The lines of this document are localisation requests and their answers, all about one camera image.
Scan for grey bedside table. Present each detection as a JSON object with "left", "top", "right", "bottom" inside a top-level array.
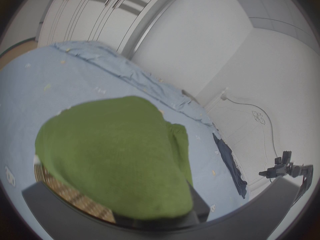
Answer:
[{"left": 181, "top": 89, "right": 199, "bottom": 103}]

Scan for pale blue quilt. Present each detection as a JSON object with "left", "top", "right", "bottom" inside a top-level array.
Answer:
[{"left": 50, "top": 41, "right": 214, "bottom": 127}]

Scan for white wardrobe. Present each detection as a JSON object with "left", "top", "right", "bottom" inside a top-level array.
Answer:
[{"left": 37, "top": 0, "right": 193, "bottom": 52}]

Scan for grey wall pipe cover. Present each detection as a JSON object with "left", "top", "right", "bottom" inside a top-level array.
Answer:
[{"left": 121, "top": 0, "right": 195, "bottom": 59}]

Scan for bed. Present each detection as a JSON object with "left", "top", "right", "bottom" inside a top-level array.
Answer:
[{"left": 0, "top": 40, "right": 284, "bottom": 224}]

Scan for green shorts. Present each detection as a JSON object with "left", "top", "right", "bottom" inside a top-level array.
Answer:
[{"left": 34, "top": 96, "right": 194, "bottom": 221}]

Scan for dark blue garment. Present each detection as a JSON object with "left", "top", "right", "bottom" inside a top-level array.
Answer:
[{"left": 212, "top": 133, "right": 248, "bottom": 199}]

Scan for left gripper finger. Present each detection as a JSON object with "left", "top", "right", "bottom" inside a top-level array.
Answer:
[{"left": 186, "top": 180, "right": 210, "bottom": 222}]

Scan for round woven basket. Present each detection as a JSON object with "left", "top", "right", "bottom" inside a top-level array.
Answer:
[{"left": 33, "top": 156, "right": 117, "bottom": 224}]

